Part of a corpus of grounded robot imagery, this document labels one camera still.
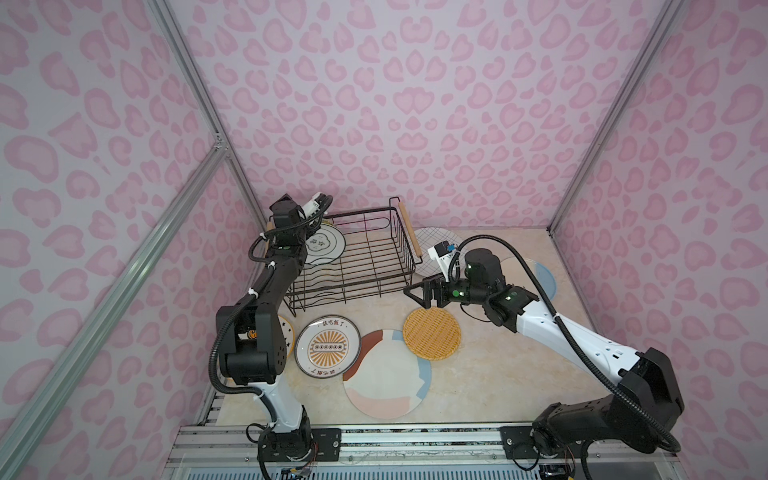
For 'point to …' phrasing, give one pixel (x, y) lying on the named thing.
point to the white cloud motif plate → (325, 245)
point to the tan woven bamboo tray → (431, 334)
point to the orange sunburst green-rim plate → (327, 346)
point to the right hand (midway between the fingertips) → (416, 285)
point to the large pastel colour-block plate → (390, 381)
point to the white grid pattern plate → (426, 238)
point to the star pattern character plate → (287, 332)
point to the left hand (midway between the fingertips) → (291, 197)
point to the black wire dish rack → (381, 251)
